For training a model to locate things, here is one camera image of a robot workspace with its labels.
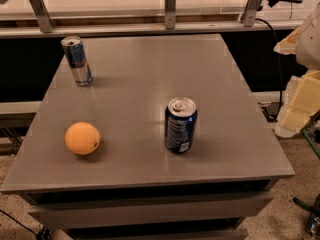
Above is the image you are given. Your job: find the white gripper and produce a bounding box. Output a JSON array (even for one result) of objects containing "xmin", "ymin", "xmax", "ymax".
[{"xmin": 274, "ymin": 4, "xmax": 320, "ymax": 138}]

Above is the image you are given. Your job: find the orange fruit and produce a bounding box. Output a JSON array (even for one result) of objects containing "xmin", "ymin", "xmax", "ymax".
[{"xmin": 65, "ymin": 122, "xmax": 101, "ymax": 155}]

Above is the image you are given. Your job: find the blue pepsi can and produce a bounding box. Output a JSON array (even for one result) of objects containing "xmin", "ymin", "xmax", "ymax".
[{"xmin": 165, "ymin": 97, "xmax": 198, "ymax": 153}]

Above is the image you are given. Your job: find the red bull can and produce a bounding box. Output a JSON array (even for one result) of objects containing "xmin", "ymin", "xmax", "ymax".
[{"xmin": 61, "ymin": 36, "xmax": 93, "ymax": 86}]

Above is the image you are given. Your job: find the green pole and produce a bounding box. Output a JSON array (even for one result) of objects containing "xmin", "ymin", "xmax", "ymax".
[{"xmin": 301, "ymin": 129, "xmax": 320, "ymax": 160}]

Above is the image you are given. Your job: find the grey drawer cabinet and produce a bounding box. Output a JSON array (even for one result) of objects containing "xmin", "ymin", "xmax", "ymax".
[{"xmin": 2, "ymin": 34, "xmax": 294, "ymax": 240}]

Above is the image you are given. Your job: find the dark object on floor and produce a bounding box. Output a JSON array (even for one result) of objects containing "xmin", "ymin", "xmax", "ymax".
[{"xmin": 293, "ymin": 194, "xmax": 320, "ymax": 240}]

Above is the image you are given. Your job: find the black power cable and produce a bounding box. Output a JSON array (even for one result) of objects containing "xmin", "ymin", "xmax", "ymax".
[{"xmin": 255, "ymin": 17, "xmax": 284, "ymax": 122}]

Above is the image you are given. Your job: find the right metal bracket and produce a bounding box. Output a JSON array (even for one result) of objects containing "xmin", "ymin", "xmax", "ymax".
[{"xmin": 240, "ymin": 0, "xmax": 261, "ymax": 27}]

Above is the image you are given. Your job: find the metal bracket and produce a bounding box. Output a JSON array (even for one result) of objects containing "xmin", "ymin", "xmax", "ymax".
[
  {"xmin": 165, "ymin": 0, "xmax": 176, "ymax": 30},
  {"xmin": 240, "ymin": 0, "xmax": 261, "ymax": 27},
  {"xmin": 29, "ymin": 0, "xmax": 54, "ymax": 33}
]

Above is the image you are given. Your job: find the middle metal bracket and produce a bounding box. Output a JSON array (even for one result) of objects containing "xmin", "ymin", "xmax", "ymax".
[{"xmin": 165, "ymin": 0, "xmax": 176, "ymax": 30}]

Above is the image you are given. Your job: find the left metal bracket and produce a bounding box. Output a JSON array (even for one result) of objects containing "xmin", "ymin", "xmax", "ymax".
[{"xmin": 29, "ymin": 0, "xmax": 54, "ymax": 33}]

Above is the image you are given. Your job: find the black floor cable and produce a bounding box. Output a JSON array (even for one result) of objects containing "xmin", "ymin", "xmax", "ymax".
[{"xmin": 0, "ymin": 209, "xmax": 52, "ymax": 240}]

